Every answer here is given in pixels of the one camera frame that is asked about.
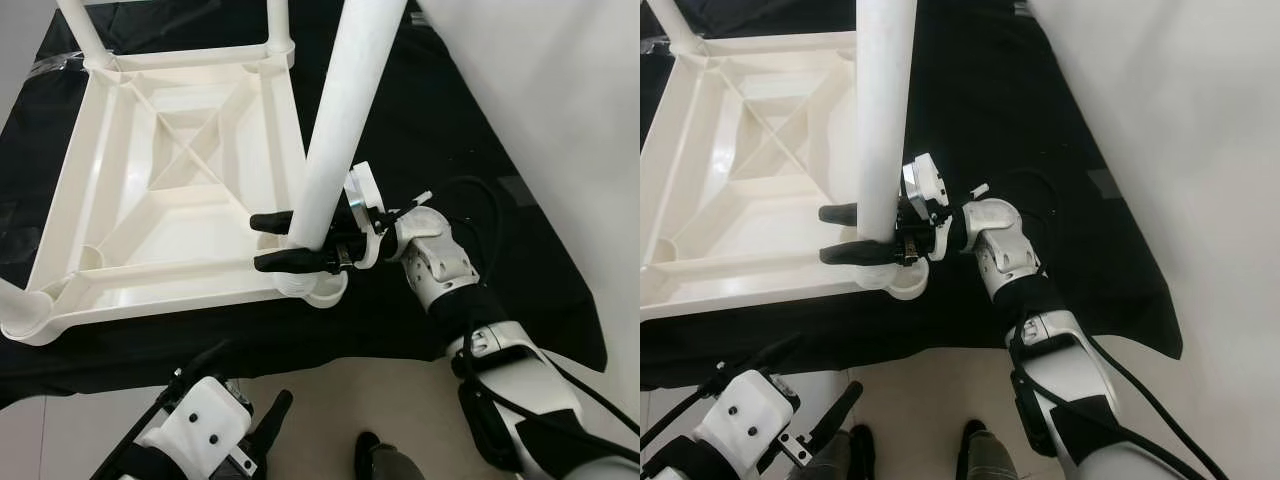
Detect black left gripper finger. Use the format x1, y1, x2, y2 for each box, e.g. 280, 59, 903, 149
252, 390, 295, 461
810, 380, 864, 451
190, 338, 241, 381
745, 333, 806, 376

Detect cream plastic children table top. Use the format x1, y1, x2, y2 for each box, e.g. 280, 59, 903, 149
640, 30, 931, 323
0, 40, 351, 346

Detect black table cloth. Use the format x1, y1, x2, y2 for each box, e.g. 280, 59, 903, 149
0, 0, 611, 406
640, 0, 1186, 391

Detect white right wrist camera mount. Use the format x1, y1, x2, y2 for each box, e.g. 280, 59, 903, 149
343, 160, 396, 271
900, 152, 961, 263

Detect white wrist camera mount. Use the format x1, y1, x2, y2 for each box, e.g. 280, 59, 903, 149
900, 152, 961, 263
343, 160, 396, 271
150, 375, 256, 476
695, 370, 801, 476

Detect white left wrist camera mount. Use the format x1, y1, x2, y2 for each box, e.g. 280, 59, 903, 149
150, 375, 256, 476
695, 370, 801, 476

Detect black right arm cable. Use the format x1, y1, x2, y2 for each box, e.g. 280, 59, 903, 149
960, 170, 1231, 480
395, 175, 641, 471

